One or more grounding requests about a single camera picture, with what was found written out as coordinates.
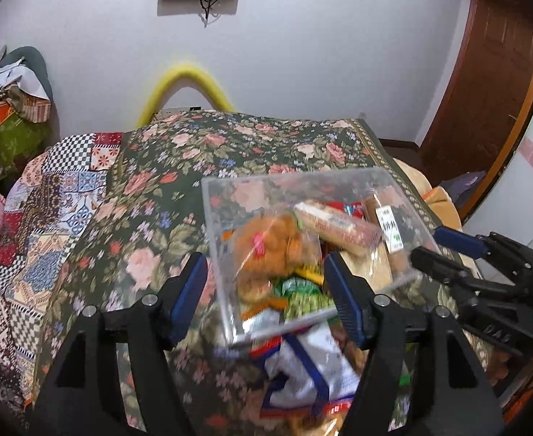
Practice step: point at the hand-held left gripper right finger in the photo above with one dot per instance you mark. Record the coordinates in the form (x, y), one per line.
(346, 299)

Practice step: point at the pink wafer packet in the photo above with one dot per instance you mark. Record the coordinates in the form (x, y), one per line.
(334, 229)

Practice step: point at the brown cookie packet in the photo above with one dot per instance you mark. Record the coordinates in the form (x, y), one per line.
(275, 245)

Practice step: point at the wooden door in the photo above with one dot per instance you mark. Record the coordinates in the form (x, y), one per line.
(484, 100)

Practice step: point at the yellow bedding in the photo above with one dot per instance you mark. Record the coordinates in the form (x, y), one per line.
(434, 200)

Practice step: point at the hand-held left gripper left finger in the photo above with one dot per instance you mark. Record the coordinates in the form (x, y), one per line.
(187, 299)

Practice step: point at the red snack bag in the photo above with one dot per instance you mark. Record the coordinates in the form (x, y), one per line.
(346, 209)

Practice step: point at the blue white striped snack bag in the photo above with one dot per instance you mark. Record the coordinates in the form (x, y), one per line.
(303, 363)

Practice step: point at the dark cloth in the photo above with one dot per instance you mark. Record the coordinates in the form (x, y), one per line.
(466, 181)

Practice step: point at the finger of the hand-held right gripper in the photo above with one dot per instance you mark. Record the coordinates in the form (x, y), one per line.
(457, 240)
(439, 265)

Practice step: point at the yellow foam tube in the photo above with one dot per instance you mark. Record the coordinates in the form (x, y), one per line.
(182, 72)

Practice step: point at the patchwork quilt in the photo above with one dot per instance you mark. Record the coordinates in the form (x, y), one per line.
(44, 236)

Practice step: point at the dark floral tablecloth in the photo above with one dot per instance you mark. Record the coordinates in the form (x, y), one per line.
(157, 200)

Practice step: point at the brown cake packet white label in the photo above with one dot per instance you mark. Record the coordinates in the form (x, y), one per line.
(391, 231)

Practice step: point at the pile of clothes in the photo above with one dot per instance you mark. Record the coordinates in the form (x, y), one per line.
(8, 113)

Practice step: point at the grey-green chair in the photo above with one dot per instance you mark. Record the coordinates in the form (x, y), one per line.
(30, 61)

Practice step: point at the green snack packet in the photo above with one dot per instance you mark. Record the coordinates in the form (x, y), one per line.
(307, 302)

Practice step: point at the toast bread packet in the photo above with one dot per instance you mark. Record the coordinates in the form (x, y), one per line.
(375, 272)

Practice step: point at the golden cookie packet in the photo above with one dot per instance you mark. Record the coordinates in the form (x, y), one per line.
(312, 420)

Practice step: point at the clear plastic box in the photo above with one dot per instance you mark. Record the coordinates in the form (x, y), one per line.
(230, 218)

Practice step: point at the orange cracker packet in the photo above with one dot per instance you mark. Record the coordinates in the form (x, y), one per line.
(262, 311)

